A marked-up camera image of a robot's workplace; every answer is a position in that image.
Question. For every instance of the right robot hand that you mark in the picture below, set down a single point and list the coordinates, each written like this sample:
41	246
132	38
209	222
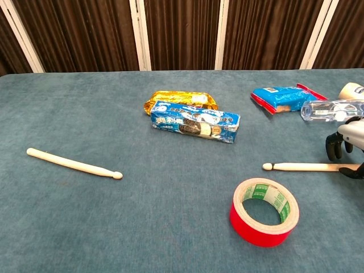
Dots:
354	133

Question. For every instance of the wooden drumstick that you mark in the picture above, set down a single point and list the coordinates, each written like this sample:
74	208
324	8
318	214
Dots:
301	167
74	165

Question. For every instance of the clear plastic water bottle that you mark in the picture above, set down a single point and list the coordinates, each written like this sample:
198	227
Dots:
321	111

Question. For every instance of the cream mayonnaise squeeze bottle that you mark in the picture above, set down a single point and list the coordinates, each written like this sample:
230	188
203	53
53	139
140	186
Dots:
351	91

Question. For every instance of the blue red-edged biscuit packet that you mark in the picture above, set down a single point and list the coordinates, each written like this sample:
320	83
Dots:
281	98

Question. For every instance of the dark brown pleated curtain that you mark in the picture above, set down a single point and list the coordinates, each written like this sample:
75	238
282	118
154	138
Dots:
347	34
267	34
11	57
182	34
85	34

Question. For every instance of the red tape roll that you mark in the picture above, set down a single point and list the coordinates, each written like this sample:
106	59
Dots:
256	236

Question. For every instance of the blue Oreo cookie box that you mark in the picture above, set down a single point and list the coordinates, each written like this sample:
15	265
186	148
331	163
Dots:
193	122

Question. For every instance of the gold foil snack pack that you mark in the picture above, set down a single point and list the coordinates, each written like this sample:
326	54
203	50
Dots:
176	96

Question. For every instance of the teal table mat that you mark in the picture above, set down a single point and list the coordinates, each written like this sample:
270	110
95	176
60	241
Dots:
142	199

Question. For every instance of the white partition frame post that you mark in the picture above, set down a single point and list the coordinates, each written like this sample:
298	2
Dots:
25	39
221	37
140	37
314	37

